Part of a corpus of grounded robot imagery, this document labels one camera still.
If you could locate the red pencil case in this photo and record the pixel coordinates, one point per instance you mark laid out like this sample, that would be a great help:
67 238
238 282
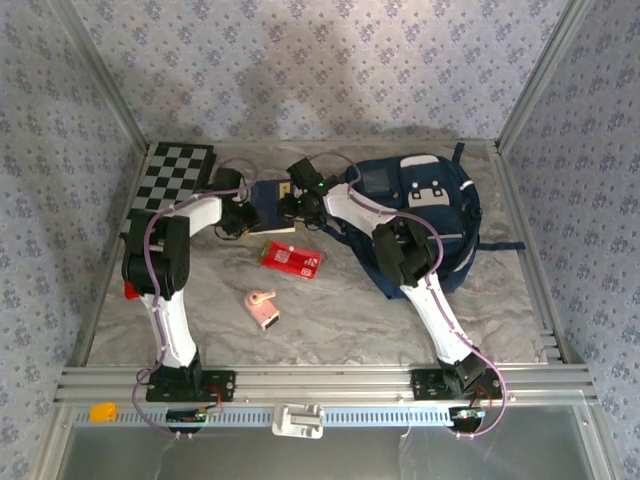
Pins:
290 257

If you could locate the white plastic bracket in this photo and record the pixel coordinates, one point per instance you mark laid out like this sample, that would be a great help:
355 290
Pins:
297 421

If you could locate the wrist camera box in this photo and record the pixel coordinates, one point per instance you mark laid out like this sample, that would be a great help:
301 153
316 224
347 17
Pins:
227 181
305 172

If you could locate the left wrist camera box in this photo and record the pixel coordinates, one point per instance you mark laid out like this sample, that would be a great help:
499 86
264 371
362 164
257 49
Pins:
227 181

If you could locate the small red block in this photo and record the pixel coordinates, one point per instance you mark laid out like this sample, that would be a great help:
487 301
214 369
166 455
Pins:
131 291

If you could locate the pink pencil sharpener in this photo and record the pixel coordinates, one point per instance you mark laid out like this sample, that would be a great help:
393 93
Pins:
262 312

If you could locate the yellow plastic block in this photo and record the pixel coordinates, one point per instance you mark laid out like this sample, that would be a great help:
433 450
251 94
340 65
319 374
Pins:
102 413

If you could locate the navy blue backpack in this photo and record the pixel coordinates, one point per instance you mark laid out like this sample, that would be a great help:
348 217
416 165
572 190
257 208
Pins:
450 210

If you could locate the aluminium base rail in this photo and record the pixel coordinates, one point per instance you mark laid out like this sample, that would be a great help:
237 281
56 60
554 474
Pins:
320 382

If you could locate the black grey chessboard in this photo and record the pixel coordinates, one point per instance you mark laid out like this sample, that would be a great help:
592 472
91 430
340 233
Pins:
170 175

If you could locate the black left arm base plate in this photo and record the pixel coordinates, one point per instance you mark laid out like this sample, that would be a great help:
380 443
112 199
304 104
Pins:
225 385

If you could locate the aluminium corner post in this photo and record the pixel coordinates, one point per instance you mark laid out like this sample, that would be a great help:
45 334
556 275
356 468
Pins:
102 75
544 75

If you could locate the navy book with yellow label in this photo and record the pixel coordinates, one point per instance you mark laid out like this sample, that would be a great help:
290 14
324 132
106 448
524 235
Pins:
267 210

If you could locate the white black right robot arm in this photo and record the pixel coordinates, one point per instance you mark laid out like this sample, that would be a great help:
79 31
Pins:
430 310

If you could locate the grey metal panel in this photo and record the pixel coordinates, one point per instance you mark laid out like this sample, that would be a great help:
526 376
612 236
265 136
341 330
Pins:
320 460

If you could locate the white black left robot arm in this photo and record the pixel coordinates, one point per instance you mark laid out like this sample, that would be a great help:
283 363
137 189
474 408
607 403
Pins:
170 325

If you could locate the small green circuit board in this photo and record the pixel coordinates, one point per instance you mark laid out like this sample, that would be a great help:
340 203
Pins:
186 415
467 414

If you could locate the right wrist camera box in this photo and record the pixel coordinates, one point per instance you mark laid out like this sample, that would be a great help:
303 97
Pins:
305 172

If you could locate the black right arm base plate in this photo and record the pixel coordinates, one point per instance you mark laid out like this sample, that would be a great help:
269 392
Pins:
422 385

